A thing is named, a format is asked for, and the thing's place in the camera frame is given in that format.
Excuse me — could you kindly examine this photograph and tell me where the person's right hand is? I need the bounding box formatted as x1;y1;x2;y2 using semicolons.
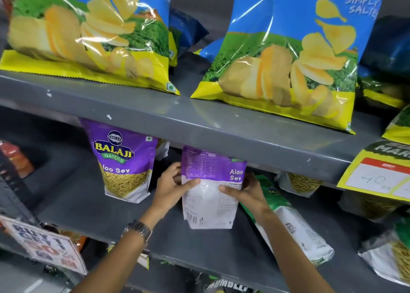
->
219;173;273;221

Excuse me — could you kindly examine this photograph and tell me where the person's left hand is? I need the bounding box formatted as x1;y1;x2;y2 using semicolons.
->
150;162;201;220

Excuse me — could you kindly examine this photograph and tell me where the purple white snack packet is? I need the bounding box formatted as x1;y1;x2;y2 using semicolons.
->
181;146;248;230

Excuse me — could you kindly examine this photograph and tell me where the person's right forearm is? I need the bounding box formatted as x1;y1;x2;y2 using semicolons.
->
256;209;335;293

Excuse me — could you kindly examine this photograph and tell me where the person's left forearm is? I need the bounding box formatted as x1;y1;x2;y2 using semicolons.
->
71;206;164;293

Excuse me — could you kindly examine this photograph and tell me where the grey metal shelf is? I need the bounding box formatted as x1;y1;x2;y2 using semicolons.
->
31;155;410;293
0;52;395;185

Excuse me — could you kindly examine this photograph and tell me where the silver wristwatch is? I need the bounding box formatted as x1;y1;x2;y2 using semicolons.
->
121;219;153;243

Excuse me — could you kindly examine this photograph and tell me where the purple noodle snack packet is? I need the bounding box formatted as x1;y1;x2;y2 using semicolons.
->
80;118;159;204

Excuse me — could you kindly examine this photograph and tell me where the white noodle snack packet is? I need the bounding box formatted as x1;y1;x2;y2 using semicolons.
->
275;171;324;198
338;190;410;222

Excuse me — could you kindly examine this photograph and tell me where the green white snack packet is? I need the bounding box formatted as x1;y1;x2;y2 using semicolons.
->
240;174;335;267

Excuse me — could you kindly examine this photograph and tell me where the black snack packet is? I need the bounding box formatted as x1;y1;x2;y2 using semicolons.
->
204;278;255;293

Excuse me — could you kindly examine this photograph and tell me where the blue yellow chips bag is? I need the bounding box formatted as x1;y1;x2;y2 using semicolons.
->
356;14;410;109
0;0;181;95
382;105;410;145
190;0;382;135
168;7;209;68

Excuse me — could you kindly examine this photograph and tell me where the yellow price tag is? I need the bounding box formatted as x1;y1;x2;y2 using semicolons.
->
337;140;410;203

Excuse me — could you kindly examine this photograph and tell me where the white red offer sign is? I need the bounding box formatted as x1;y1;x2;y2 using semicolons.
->
0;215;88;276

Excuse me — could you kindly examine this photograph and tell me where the green noodle snack packet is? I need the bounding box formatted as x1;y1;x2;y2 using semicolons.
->
357;212;410;287

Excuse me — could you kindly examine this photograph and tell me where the red orange snack packet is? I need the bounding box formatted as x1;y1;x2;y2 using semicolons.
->
0;140;35;179

